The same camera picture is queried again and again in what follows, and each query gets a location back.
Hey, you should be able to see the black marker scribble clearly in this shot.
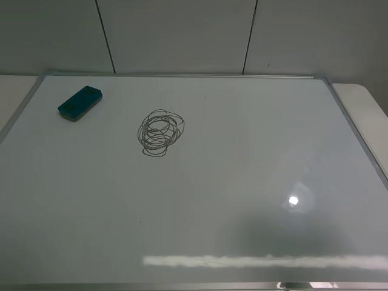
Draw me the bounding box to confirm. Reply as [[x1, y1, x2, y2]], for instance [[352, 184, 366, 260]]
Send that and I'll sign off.
[[137, 109, 185, 158]]

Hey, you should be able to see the white aluminium-framed whiteboard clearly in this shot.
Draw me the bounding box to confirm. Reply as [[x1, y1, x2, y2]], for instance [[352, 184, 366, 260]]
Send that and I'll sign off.
[[1, 74, 387, 290]]

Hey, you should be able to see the blue whiteboard eraser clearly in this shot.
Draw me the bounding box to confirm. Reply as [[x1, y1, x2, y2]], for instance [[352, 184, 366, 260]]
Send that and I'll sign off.
[[58, 86, 102, 122]]

